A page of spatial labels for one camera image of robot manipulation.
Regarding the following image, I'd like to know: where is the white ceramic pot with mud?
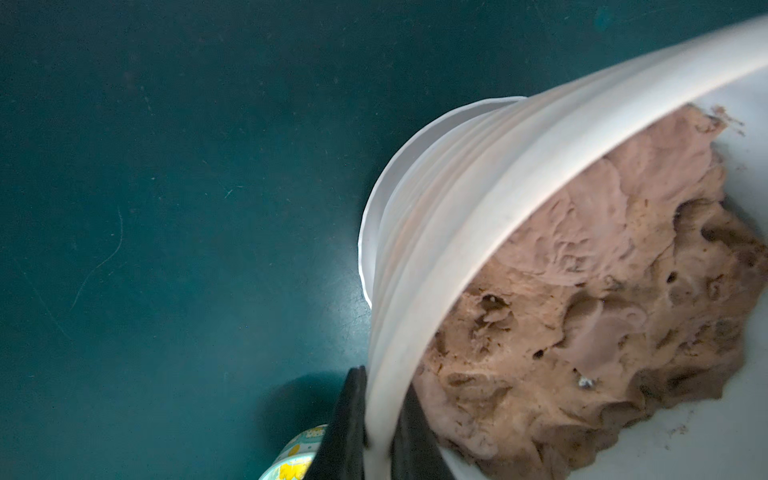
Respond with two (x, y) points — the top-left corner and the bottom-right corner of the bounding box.
(358, 17), (767, 479)

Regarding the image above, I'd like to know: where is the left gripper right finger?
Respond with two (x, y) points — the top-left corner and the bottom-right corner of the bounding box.
(391, 385), (455, 480)

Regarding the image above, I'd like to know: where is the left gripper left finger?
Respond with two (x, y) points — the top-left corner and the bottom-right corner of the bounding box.
(304, 366), (367, 480)

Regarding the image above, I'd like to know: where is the yellow patterned small plate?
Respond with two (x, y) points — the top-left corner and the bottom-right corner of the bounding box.
(260, 424), (327, 480)

